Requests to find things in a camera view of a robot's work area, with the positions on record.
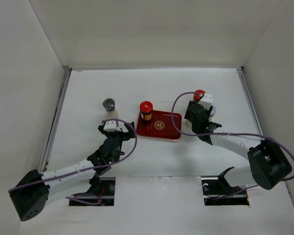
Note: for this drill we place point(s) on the silver lid glass jar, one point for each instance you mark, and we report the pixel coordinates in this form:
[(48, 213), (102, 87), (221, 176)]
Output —
[(213, 112)]

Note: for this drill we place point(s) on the red lid chili sauce jar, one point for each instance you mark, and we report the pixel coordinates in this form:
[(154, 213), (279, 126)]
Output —
[(146, 109)]

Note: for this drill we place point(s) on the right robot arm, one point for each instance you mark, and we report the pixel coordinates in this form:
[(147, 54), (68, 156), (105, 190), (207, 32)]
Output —
[(268, 164)]

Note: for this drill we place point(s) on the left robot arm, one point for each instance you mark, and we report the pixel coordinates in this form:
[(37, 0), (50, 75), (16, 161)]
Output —
[(37, 190)]

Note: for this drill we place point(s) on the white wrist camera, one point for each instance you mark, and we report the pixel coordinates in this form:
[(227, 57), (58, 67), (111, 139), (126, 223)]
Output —
[(206, 101), (111, 126)]

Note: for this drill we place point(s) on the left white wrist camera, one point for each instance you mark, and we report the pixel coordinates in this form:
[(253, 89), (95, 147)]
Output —
[(111, 126)]

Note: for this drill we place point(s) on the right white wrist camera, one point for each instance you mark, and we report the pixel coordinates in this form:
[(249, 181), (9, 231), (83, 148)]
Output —
[(206, 101)]

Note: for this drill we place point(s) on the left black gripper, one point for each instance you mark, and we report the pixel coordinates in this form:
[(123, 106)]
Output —
[(126, 135)]

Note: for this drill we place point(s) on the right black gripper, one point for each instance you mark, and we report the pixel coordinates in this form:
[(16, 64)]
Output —
[(187, 116)]

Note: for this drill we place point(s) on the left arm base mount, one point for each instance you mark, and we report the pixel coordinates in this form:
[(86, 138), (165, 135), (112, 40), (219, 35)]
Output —
[(100, 194)]

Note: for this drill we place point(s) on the red tray with gold emblem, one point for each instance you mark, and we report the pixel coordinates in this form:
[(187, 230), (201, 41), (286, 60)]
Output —
[(160, 126)]

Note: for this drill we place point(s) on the clear lid white shaker bottle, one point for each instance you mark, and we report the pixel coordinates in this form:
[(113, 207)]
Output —
[(110, 108)]

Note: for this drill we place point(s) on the black cap white bottle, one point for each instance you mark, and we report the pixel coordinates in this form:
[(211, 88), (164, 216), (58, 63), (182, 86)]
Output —
[(188, 124)]

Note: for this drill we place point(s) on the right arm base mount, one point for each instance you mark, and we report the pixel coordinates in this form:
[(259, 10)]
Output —
[(218, 192)]

